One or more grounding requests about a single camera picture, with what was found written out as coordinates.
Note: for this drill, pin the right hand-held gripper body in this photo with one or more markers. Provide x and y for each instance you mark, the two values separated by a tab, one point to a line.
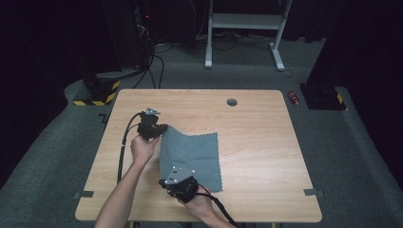
183	183

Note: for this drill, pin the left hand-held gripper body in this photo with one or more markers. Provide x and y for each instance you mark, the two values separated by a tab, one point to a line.
148	124

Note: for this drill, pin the grey cloth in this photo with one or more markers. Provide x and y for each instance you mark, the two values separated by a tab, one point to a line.
193	158

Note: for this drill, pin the person's left hand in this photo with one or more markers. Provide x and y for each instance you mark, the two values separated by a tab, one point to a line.
143	150

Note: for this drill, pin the person's right hand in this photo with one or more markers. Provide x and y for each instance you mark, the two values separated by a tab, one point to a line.
201	205

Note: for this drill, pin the black yellow striped base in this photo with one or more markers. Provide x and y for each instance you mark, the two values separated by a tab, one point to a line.
99	91

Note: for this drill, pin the grey round table grommet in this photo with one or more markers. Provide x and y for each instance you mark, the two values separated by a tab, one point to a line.
232	102

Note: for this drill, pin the grey tape strip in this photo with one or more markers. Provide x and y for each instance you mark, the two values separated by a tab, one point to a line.
313	192
84	194

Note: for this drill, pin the black equipment rack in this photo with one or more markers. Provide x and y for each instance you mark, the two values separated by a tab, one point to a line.
130	31

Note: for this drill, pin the white metal stand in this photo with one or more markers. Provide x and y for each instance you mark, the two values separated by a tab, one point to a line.
244	21

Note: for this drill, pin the red can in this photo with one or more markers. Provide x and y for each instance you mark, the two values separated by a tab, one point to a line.
293	98

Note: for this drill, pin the black base with yellow mark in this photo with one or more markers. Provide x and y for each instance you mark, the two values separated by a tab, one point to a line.
323	98

